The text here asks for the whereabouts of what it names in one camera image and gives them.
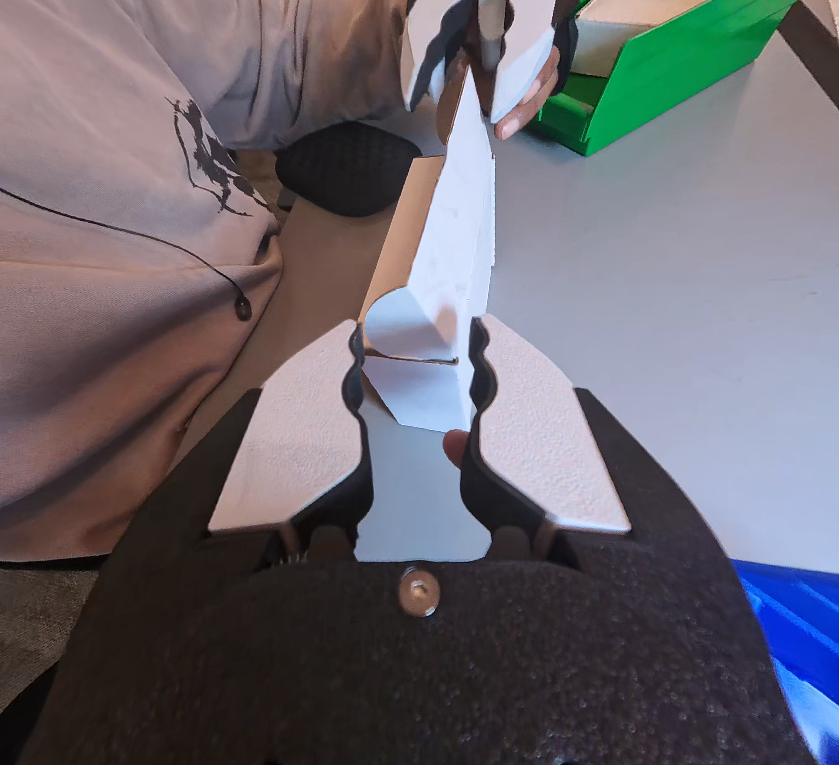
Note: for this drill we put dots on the green plastic bin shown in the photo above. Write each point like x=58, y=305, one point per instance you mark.
x=688, y=50

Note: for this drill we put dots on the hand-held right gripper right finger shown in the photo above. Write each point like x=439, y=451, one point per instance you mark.
x=544, y=444

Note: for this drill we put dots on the blue plastic bin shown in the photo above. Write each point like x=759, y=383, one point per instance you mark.
x=799, y=634

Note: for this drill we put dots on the black mesh chair armrest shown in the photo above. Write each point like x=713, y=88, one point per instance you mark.
x=347, y=168

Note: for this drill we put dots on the person's left hand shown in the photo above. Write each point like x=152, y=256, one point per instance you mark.
x=524, y=113

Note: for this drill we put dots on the person's left forearm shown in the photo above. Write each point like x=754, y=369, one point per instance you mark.
x=328, y=57

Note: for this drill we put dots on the person's grey sweatshirt torso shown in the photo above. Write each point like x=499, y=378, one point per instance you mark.
x=98, y=221

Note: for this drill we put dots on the white cardboard box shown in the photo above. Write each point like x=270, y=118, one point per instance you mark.
x=629, y=18
x=459, y=221

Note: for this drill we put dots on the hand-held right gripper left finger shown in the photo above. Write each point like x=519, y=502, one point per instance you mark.
x=295, y=437

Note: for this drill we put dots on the person's right hand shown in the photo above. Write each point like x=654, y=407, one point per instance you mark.
x=456, y=449

